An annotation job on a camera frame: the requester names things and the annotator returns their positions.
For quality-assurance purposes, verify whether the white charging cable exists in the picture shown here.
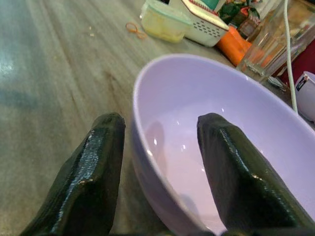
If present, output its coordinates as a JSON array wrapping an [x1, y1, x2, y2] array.
[[283, 0, 300, 114]]

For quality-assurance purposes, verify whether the white cup with label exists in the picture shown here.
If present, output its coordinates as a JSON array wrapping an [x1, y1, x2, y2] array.
[[294, 70, 315, 122]]

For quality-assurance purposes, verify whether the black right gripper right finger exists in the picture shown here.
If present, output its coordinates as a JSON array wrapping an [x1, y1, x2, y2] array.
[[197, 112, 315, 236]]

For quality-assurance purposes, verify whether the small clear plastic container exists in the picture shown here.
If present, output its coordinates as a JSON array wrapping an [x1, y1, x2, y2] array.
[[140, 1, 193, 44]]

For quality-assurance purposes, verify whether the green snack bag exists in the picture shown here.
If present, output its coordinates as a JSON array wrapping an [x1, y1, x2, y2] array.
[[216, 0, 262, 38]]

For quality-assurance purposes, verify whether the orange carrot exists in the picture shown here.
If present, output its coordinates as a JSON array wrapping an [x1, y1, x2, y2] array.
[[216, 26, 253, 67]]

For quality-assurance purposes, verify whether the white vegetable slicer box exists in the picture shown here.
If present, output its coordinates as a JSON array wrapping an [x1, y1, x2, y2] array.
[[169, 0, 231, 48]]

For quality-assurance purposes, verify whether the clear drinking glass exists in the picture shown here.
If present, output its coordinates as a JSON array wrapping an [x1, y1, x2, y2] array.
[[236, 0, 314, 83]]

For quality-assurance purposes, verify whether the orange rubber band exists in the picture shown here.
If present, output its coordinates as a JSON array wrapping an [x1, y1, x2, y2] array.
[[125, 22, 149, 40]]

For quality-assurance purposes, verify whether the purple plastic bowl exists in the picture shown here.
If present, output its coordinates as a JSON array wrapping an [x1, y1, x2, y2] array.
[[131, 53, 315, 236]]

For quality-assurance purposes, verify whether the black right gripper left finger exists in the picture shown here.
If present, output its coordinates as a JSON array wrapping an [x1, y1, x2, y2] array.
[[21, 112, 126, 236]]

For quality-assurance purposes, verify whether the magenta plastic canister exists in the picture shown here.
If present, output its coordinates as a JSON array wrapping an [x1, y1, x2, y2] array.
[[275, 46, 315, 81]]

